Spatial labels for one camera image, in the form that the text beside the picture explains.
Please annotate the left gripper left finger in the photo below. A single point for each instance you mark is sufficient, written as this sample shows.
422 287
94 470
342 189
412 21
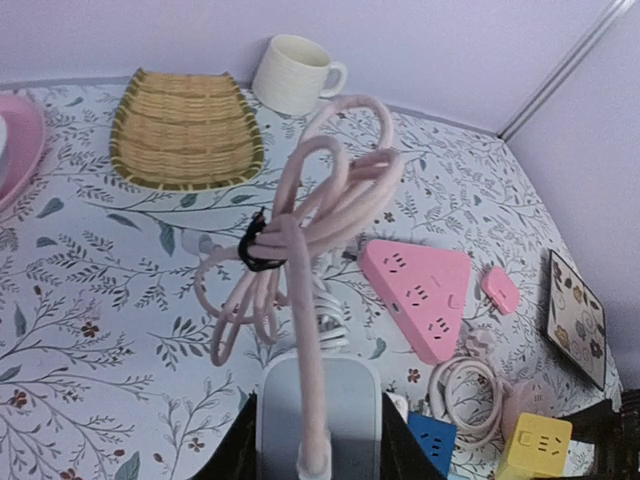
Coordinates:
235 458

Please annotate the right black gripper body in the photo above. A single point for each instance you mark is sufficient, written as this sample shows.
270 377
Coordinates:
614 435

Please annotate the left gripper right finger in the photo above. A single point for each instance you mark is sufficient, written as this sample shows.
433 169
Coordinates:
401 457

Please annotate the dark blue cube adapter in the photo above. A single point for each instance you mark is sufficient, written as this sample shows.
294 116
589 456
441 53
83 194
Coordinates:
436 438

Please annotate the yellow cube adapter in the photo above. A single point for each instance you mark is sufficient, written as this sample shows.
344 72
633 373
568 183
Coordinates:
537 448

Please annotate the white power strip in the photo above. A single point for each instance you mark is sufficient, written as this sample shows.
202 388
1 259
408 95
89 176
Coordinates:
319 422

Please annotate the round pink socket hub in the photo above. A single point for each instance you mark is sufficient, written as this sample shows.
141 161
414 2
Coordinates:
534 396

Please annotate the pink power strip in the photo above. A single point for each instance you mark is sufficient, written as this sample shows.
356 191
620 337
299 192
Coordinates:
424 289

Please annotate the small pink plug adapter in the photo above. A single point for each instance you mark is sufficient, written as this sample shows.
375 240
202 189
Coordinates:
501 290

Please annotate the white plug adapter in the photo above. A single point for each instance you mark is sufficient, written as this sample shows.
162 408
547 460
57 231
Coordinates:
401 405

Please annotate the floral square tray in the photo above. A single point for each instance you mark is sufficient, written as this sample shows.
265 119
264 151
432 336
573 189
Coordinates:
576 322

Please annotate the white charger with prongs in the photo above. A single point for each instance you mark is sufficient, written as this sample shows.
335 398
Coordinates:
330 318

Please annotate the yellow bamboo tray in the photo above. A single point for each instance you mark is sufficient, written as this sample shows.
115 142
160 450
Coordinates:
185 133

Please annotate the cream ceramic mug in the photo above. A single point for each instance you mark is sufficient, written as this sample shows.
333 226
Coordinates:
294 73

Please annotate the pink plate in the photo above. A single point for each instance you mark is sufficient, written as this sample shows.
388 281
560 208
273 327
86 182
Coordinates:
25 134

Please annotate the white cable plug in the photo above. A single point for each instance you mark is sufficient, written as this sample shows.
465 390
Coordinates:
479 343

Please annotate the right aluminium corner post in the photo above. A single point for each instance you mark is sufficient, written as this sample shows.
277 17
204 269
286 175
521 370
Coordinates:
605 22

